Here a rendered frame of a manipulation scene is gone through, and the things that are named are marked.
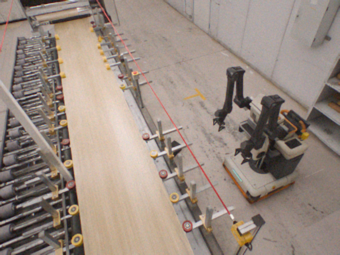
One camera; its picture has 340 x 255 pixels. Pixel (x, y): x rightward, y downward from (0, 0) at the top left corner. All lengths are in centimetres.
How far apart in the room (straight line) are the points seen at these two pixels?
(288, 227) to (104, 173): 208
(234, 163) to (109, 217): 164
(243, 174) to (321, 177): 110
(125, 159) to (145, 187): 37
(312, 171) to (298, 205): 57
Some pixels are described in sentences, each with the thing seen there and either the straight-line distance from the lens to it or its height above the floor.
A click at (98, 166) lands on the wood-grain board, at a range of 224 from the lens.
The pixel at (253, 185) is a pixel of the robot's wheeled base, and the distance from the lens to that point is 278.
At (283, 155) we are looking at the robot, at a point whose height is 71.
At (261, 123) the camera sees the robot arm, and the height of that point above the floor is 142.
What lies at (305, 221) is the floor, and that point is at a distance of 310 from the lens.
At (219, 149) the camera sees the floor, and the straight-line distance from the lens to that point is 336.
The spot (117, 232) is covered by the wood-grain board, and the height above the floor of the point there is 90.
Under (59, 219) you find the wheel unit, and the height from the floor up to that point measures 85.
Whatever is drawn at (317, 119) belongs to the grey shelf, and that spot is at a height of 14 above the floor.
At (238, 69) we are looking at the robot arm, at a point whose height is 162.
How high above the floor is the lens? 262
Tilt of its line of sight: 47 degrees down
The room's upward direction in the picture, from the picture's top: 5 degrees counter-clockwise
